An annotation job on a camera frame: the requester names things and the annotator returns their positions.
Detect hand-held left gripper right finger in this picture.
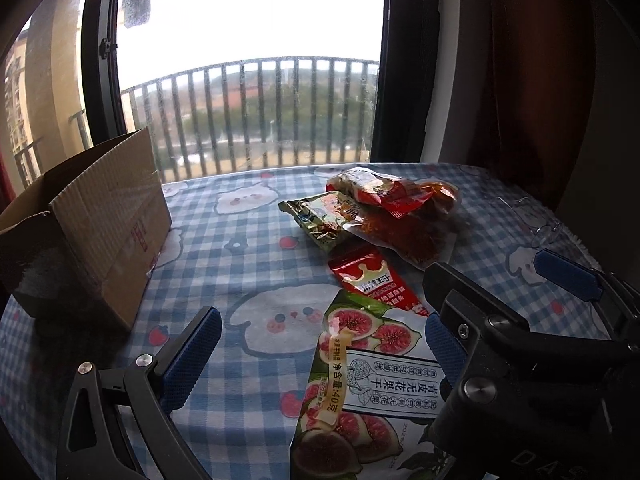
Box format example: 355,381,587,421
425,312,468,392

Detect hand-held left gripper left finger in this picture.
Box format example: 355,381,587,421
56,306,222,480

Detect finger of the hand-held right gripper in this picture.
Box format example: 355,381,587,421
422,261,631,431
534,249,640,346

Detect red crown-print snack packet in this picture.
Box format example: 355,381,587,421
327,246,428,317

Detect clear bag of red strips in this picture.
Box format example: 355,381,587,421
344,200,458,268

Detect fig-print dried fruit bag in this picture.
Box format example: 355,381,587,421
289,289,461,480

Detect brown cardboard box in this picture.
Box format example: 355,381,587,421
0,127,173,333

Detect red and white snack packet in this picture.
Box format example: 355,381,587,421
326,166,431,219

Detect green foil snack packet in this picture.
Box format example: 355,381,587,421
278,192,371,253

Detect clear plastic tablecloth clip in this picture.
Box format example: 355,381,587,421
492,192,568,243

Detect dark red curtain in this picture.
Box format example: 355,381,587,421
440,0,601,216

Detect balcony railing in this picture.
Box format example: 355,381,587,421
10,57,381,181

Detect apartment building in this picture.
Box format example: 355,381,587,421
5,40,36,161

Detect black window frame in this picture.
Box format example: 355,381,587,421
80,0,441,166

